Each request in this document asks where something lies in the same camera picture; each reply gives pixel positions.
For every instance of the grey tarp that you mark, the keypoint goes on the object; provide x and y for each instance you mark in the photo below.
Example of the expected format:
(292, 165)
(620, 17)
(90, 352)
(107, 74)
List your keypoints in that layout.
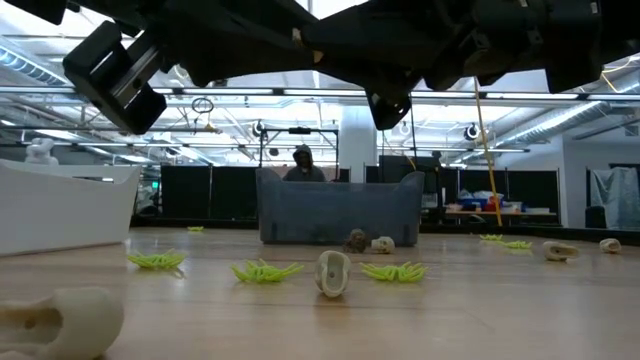
(617, 197)

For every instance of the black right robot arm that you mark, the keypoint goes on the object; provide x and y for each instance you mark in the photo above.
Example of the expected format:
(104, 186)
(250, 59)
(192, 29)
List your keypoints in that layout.
(620, 25)

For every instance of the black partition panels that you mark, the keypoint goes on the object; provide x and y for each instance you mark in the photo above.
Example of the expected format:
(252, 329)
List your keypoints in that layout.
(200, 195)

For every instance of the beige toy skull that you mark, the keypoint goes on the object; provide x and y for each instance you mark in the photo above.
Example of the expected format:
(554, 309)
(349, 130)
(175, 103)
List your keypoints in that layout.
(60, 320)
(382, 245)
(315, 56)
(332, 272)
(560, 251)
(610, 245)

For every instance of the black metal stand frame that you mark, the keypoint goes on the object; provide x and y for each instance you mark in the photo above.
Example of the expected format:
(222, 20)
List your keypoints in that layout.
(300, 131)

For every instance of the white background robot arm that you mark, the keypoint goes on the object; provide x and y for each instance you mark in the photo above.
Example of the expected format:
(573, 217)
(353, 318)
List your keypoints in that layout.
(40, 150)

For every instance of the brown translucent toy skull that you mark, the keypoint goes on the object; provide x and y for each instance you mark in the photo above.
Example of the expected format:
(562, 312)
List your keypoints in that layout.
(356, 241)

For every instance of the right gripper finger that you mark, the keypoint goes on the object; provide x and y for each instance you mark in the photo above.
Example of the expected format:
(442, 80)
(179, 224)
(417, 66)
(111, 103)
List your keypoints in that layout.
(370, 45)

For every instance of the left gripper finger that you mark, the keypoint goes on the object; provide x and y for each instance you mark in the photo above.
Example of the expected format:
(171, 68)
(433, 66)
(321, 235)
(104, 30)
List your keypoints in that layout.
(240, 50)

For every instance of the long light bar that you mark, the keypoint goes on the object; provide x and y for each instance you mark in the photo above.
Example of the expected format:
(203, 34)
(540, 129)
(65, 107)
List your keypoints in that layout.
(250, 92)

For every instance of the blue storage bin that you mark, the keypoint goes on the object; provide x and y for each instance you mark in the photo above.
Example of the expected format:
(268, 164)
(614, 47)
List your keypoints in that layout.
(472, 204)

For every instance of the wooden table with bins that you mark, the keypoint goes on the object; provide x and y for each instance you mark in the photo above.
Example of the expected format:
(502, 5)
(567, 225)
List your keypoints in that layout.
(500, 214)

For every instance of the green plastic toy spider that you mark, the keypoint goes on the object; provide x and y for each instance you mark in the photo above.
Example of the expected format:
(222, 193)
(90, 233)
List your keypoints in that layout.
(195, 229)
(395, 272)
(265, 272)
(491, 237)
(517, 245)
(157, 260)

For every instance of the dark grey translucent bin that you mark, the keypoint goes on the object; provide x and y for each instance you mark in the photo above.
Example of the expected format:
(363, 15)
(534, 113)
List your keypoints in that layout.
(340, 210)

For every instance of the white plastic bin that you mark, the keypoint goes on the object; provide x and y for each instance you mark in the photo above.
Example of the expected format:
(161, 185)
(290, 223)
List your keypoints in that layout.
(60, 215)

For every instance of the person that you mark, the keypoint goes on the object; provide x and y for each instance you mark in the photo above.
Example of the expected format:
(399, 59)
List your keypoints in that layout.
(303, 165)

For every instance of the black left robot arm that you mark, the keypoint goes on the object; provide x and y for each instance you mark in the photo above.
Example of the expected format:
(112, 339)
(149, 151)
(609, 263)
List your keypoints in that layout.
(30, 7)

